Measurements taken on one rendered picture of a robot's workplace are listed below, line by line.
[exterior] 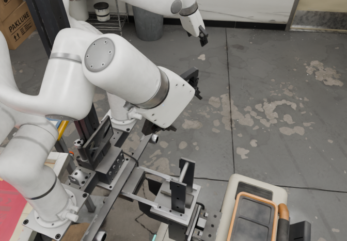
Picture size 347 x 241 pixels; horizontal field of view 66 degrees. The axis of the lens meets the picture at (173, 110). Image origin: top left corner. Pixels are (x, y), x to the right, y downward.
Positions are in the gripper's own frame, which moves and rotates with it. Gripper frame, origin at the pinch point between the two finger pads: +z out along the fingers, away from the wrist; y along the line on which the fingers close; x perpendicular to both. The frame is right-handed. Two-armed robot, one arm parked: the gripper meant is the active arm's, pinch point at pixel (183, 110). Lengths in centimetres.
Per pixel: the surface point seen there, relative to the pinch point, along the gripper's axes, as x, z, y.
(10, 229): 33, 18, -75
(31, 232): 26, 19, -68
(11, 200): 45, 21, -72
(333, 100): 1, 264, 97
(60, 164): 45, 32, -53
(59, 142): 69, 48, -57
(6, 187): 52, 22, -72
